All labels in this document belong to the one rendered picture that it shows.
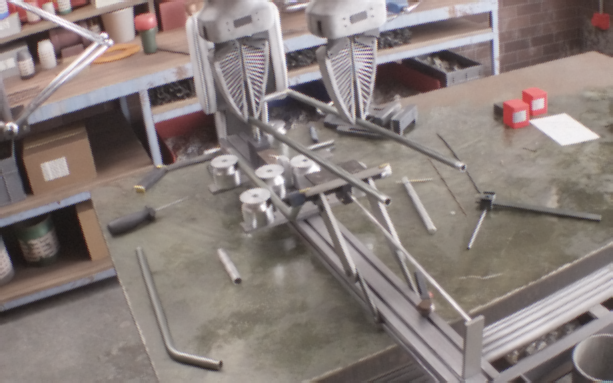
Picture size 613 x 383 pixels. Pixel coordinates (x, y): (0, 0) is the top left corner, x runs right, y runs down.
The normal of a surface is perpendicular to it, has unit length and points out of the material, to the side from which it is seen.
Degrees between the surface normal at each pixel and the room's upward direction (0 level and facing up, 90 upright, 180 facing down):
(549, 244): 0
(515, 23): 90
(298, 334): 0
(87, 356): 0
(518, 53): 90
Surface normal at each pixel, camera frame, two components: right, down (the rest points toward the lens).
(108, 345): -0.11, -0.87
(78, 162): 0.36, 0.40
